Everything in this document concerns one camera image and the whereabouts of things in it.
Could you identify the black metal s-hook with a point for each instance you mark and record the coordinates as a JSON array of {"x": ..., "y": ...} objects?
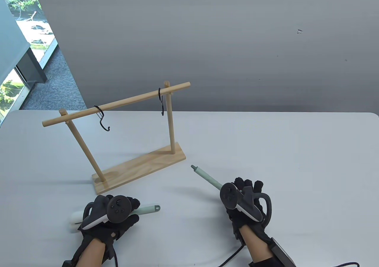
[
  {"x": 160, "y": 96},
  {"x": 101, "y": 113}
]

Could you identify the person's left forearm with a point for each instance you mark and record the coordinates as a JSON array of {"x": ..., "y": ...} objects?
[{"x": 91, "y": 253}]

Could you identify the wooden hanging rack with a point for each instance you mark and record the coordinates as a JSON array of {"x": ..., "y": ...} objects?
[{"x": 133, "y": 169}]

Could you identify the dark grey right hand controller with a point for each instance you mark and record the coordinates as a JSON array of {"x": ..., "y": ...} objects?
[{"x": 229, "y": 196}]

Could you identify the glass window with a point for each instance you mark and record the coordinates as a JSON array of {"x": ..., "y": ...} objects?
[{"x": 20, "y": 0}]

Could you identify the person's left hand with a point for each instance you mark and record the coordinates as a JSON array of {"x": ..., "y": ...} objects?
[{"x": 118, "y": 232}]

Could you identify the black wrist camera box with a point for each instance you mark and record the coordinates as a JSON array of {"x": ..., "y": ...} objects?
[
  {"x": 68, "y": 263},
  {"x": 282, "y": 253}
]

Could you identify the person's right hand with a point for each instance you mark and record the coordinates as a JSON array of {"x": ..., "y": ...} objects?
[{"x": 241, "y": 182}]

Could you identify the person's right forearm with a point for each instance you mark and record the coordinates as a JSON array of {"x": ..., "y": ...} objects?
[{"x": 257, "y": 249}]

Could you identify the grey building column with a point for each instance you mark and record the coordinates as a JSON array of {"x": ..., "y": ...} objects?
[{"x": 17, "y": 53}]

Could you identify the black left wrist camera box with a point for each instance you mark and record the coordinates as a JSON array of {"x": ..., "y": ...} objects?
[{"x": 68, "y": 263}]

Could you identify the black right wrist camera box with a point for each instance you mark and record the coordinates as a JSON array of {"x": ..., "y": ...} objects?
[{"x": 282, "y": 253}]

